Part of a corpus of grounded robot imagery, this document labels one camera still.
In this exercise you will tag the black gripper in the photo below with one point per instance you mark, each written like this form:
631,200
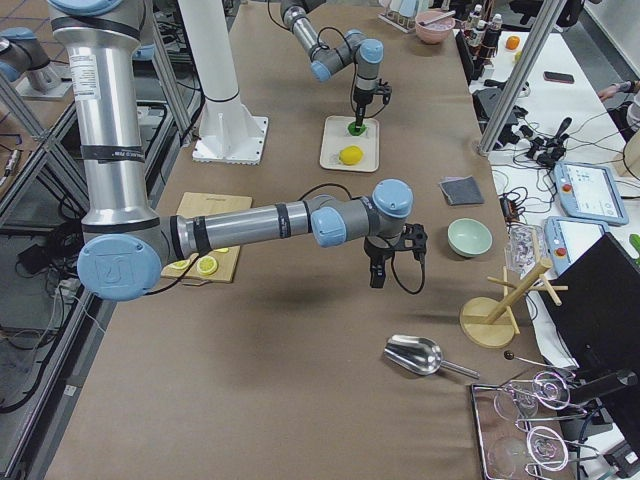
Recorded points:
376,249
361,96

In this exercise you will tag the green lime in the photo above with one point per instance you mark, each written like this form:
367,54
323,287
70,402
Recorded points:
356,129

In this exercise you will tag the yellow lemon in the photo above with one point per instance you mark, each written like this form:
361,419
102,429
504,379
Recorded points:
351,155

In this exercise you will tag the white rabbit tray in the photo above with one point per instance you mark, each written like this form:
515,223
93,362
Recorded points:
337,137

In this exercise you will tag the pale green bowl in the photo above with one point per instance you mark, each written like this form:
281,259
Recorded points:
469,238

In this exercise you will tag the metal scoop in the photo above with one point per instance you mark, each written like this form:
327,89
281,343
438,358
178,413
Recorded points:
421,356

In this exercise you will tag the grey folded cloth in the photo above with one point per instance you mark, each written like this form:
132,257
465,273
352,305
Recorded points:
461,191

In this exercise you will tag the pink ribbed bowl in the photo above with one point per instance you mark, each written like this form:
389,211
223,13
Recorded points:
433,26

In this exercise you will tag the wooden mug tree stand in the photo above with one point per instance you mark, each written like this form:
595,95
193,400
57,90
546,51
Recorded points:
491,323

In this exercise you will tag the blue teach pendant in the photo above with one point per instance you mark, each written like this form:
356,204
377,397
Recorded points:
568,239
589,191

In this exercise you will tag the black monitor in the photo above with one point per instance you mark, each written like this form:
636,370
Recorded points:
598,318

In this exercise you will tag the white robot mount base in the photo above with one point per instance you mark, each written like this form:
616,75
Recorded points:
228,132

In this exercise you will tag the black wire glass rack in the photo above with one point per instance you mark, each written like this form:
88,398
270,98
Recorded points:
517,428

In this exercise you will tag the aluminium frame post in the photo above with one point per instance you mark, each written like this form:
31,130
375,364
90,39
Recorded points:
548,14

